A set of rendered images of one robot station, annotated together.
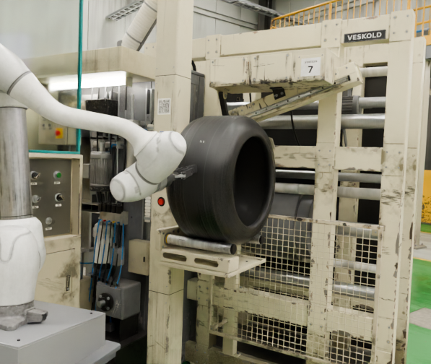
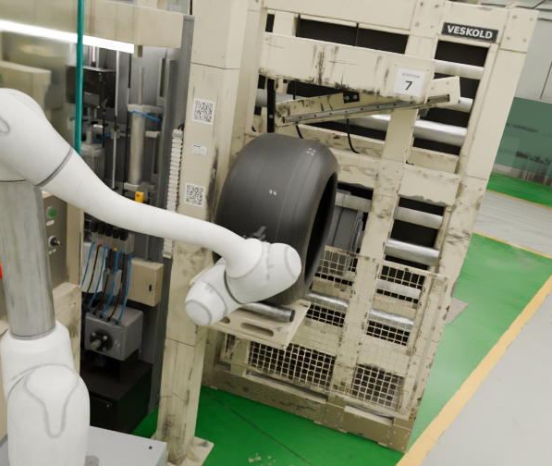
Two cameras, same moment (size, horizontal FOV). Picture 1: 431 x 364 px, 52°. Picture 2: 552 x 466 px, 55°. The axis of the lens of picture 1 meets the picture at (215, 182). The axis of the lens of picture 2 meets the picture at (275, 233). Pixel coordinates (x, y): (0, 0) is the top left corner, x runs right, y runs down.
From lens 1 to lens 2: 0.76 m
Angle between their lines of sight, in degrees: 24
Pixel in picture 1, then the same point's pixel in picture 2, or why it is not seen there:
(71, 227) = (67, 273)
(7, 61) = (39, 141)
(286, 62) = (376, 67)
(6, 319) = not seen: outside the picture
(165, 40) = (213, 12)
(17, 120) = (33, 198)
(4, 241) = (52, 408)
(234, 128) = (314, 175)
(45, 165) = not seen: hidden behind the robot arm
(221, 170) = (298, 237)
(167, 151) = (282, 280)
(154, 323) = (172, 374)
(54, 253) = not seen: hidden behind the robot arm
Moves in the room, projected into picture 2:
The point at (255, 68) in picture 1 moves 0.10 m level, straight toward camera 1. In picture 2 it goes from (330, 64) to (337, 67)
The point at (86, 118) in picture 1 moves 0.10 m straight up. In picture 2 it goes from (164, 226) to (167, 180)
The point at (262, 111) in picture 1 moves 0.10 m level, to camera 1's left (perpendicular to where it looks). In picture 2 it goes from (324, 116) to (300, 112)
